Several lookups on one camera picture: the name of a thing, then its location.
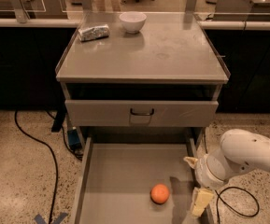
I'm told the silver foil snack bag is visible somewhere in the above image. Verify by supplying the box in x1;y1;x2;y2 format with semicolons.
78;24;110;42

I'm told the blue box on floor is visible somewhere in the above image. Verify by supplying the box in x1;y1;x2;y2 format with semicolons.
67;129;81;150

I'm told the black drawer handle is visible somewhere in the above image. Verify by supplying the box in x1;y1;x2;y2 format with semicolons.
130;108;155;117

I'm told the grey metal drawer cabinet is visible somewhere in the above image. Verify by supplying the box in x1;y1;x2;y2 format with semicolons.
56;12;229;143

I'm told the white horizontal rail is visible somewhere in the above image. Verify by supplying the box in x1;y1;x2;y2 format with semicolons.
0;19;270;31

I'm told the white ceramic bowl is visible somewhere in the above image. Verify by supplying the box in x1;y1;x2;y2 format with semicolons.
119;11;147;34

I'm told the open grey middle drawer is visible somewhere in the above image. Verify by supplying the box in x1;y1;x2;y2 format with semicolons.
69;139;214;224

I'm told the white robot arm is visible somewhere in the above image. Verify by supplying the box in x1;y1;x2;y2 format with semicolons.
183;129;270;217

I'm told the black looped cable right floor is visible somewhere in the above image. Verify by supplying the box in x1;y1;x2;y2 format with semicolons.
202;131;261;224

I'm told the black cable on left floor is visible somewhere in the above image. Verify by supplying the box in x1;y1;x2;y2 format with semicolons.
13;109;59;224

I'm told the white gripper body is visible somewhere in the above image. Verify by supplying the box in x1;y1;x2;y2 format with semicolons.
194;148;231;190

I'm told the orange fruit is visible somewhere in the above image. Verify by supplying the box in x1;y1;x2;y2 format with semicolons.
150;184;170;204

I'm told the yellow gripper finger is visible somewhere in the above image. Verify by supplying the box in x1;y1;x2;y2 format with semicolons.
183;157;198;169
190;188;214;217

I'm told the grey top drawer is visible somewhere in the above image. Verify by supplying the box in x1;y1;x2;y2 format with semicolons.
65;100;219;127

